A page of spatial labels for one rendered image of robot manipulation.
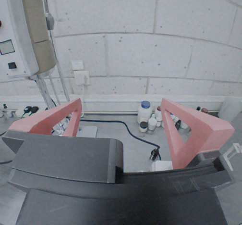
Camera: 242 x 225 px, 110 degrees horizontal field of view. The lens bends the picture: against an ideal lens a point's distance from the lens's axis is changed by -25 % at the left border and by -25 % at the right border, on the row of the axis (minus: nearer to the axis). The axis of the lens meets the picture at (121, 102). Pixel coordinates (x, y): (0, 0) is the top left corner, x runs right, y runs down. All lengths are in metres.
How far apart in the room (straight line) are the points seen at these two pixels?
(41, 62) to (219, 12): 0.77
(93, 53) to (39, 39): 0.34
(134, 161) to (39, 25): 0.56
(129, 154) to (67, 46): 0.59
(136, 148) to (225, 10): 0.83
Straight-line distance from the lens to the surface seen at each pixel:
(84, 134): 0.62
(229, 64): 0.89
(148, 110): 0.59
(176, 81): 0.72
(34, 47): 0.31
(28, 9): 0.31
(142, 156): 0.54
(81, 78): 0.64
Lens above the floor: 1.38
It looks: 37 degrees down
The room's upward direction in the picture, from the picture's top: straight up
